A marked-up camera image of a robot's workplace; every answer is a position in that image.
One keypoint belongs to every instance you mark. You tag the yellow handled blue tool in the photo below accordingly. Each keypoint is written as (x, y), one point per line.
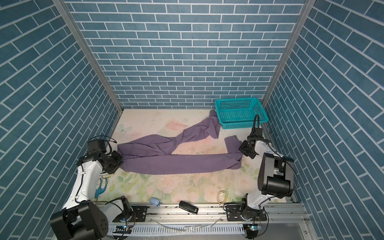
(101, 187)

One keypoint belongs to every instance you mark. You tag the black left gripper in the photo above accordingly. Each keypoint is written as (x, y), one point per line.
(119, 159)

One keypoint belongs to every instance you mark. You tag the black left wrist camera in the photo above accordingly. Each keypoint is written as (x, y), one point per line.
(96, 146)

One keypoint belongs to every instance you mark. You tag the black remote control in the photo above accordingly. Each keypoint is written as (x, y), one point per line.
(188, 207)

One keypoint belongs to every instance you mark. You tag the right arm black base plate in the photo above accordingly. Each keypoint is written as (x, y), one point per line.
(237, 213)

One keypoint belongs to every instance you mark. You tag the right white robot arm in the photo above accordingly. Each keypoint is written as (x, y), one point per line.
(275, 179)

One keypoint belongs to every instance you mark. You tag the teal perforated plastic basket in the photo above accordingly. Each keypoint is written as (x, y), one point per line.
(239, 113)

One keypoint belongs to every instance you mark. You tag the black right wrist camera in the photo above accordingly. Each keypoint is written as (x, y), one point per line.
(257, 133)

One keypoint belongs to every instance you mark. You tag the white slotted cable duct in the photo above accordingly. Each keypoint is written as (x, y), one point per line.
(174, 230)

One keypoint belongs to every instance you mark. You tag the small light blue object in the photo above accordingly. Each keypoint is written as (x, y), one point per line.
(155, 202)

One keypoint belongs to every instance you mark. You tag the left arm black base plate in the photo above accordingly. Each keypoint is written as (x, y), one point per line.
(138, 214)

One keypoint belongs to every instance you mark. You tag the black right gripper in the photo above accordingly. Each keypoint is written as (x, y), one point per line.
(242, 147)

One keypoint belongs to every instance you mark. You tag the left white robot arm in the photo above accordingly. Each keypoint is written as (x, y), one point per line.
(81, 218)

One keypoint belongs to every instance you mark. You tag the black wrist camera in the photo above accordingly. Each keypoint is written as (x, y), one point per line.
(96, 146)
(257, 133)

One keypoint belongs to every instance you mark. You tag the purple trousers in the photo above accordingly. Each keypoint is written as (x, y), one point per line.
(153, 154)

